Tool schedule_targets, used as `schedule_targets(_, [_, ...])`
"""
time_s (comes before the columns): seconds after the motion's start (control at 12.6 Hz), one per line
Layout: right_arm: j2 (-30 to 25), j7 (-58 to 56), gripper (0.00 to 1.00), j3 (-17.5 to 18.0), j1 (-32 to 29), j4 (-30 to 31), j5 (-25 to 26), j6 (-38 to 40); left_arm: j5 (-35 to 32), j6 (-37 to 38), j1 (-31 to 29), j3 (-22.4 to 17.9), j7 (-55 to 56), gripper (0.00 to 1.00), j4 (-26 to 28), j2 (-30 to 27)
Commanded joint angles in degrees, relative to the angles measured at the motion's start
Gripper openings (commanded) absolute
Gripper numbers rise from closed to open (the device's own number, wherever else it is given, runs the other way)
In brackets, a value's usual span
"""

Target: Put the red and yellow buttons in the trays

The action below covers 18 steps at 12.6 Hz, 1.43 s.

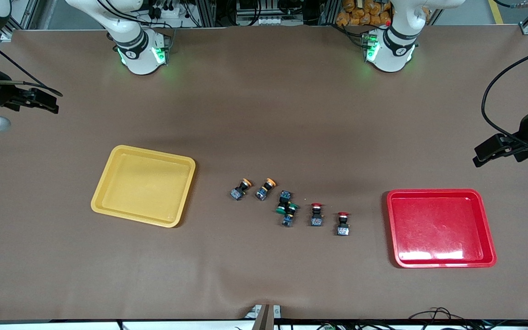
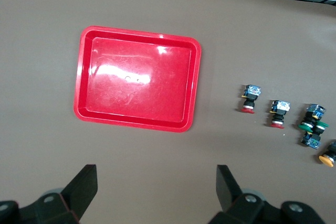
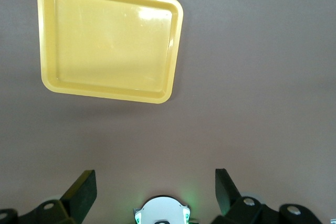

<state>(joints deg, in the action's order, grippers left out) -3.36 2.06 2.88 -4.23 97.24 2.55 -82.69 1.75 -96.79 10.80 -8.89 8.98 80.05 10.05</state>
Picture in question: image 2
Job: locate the black white switch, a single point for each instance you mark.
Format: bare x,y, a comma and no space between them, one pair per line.
279,108

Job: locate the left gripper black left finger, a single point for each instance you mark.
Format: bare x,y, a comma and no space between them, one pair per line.
78,190

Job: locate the green push button switch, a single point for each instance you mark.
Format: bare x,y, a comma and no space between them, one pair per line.
311,140
315,111

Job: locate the red plastic tray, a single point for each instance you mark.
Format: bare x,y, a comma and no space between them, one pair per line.
139,82

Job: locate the brown table mat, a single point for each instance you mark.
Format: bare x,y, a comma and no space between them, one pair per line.
39,77

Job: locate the yellow push button switch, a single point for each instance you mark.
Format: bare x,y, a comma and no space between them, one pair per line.
326,159

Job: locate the red push button switch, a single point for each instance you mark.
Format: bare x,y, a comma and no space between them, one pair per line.
251,93

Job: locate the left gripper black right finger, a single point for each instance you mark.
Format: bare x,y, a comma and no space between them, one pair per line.
228,192

